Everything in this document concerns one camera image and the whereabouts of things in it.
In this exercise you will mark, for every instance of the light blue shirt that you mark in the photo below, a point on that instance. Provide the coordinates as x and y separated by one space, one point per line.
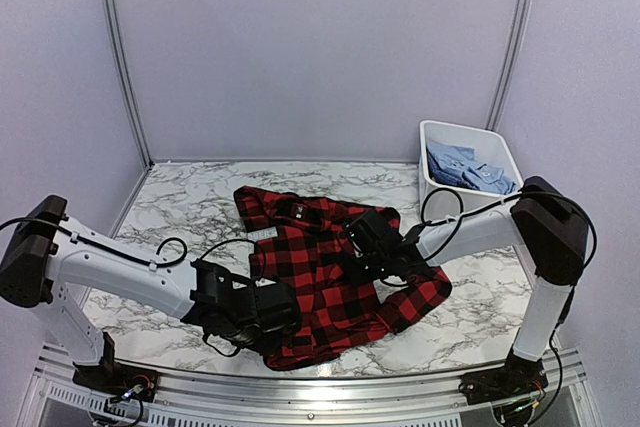
457 166

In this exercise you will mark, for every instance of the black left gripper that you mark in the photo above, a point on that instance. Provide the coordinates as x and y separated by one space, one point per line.
269 342

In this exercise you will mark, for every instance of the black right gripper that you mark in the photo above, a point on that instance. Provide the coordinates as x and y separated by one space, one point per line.
352 274

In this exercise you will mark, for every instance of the left aluminium corner post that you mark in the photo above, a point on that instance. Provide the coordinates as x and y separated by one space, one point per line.
123 74

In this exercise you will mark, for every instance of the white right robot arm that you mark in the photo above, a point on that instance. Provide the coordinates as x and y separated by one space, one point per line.
558 235

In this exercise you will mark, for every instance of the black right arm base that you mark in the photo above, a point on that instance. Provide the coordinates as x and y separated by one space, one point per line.
517 376

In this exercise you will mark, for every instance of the aluminium corner post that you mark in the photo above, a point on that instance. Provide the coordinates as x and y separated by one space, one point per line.
515 42
123 74

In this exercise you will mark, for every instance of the right aluminium corner post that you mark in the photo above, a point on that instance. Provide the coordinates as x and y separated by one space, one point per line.
515 42

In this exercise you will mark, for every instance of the white plastic laundry bin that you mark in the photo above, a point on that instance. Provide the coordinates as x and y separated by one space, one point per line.
437 201

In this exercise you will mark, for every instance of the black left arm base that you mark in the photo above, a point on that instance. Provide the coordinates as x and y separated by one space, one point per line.
115 378

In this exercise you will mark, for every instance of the aluminium front frame rail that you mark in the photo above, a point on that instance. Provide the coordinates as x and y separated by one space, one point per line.
185 398

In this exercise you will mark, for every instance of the red black plaid shirt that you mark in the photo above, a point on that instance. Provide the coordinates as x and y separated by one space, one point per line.
308 249

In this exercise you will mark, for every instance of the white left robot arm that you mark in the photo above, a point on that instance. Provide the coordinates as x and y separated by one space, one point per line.
49 250

